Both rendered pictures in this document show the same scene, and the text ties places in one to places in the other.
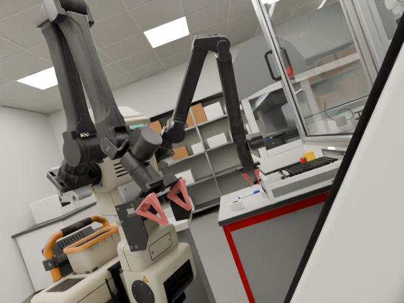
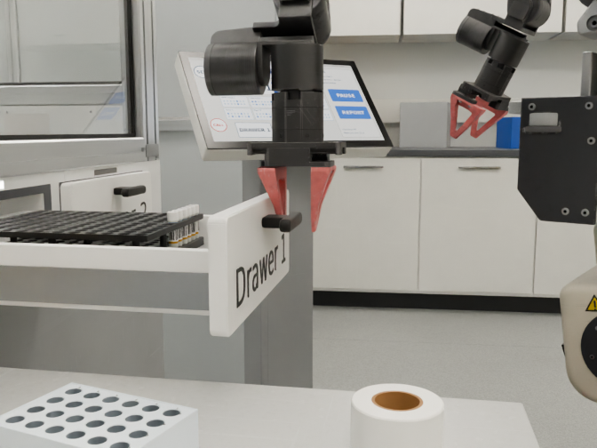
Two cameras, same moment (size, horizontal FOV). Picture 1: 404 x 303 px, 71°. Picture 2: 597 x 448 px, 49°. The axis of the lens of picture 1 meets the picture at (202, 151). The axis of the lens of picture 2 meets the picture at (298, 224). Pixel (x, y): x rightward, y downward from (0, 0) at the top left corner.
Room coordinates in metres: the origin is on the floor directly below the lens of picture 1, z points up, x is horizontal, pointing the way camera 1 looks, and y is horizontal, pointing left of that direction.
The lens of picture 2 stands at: (2.00, -0.12, 1.00)
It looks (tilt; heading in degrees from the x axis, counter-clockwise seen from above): 8 degrees down; 184
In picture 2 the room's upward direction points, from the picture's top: straight up
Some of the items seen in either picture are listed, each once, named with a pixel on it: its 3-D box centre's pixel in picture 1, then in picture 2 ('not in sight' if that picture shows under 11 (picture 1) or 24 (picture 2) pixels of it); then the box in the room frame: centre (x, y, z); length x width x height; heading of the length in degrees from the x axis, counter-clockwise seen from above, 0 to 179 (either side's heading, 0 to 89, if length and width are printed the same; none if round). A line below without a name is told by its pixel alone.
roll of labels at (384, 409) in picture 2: (236, 205); (396, 425); (1.51, -0.08, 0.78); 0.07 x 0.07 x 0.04
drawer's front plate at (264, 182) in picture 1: (264, 185); (256, 250); (1.29, -0.22, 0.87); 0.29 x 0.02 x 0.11; 174
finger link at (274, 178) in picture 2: (252, 175); (294, 189); (1.26, -0.18, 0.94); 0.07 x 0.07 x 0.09; 85
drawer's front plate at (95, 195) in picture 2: not in sight; (112, 210); (0.94, -0.50, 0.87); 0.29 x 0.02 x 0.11; 174
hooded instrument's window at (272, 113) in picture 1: (296, 114); not in sight; (2.92, -1.05, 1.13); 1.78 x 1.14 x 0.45; 174
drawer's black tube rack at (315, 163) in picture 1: (308, 172); (87, 248); (1.27, -0.42, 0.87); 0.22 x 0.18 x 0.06; 84
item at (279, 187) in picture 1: (310, 172); (80, 252); (1.27, -0.43, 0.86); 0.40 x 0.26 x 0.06; 84
